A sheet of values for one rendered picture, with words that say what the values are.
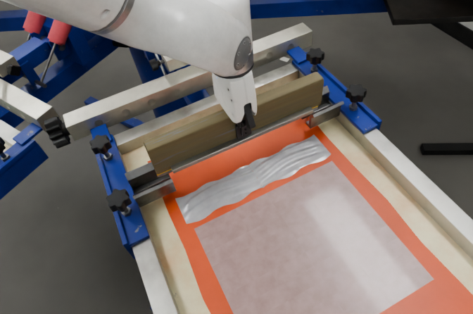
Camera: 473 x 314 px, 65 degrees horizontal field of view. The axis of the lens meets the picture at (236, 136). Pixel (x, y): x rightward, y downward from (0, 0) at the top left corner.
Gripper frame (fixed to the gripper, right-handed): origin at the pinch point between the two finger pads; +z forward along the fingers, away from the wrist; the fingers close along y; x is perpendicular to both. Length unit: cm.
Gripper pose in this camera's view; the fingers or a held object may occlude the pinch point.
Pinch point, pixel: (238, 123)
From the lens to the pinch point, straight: 74.9
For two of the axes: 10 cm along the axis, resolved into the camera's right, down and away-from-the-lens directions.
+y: 4.4, 6.5, -6.2
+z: 0.9, 6.5, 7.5
